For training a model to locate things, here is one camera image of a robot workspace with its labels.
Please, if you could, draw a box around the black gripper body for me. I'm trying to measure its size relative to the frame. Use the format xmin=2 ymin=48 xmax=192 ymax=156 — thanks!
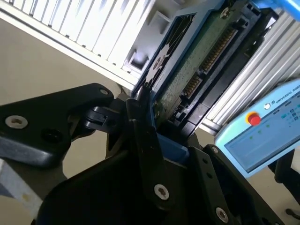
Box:
xmin=35 ymin=150 xmax=205 ymax=225

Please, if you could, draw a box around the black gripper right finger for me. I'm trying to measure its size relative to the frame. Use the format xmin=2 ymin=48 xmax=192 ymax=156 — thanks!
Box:
xmin=188 ymin=143 xmax=285 ymax=225

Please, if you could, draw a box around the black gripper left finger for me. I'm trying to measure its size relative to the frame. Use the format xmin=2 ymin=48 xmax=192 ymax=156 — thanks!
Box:
xmin=0 ymin=82 xmax=170 ymax=211

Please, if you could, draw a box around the hard disk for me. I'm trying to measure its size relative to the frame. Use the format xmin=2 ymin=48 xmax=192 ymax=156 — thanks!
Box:
xmin=130 ymin=0 xmax=300 ymax=169

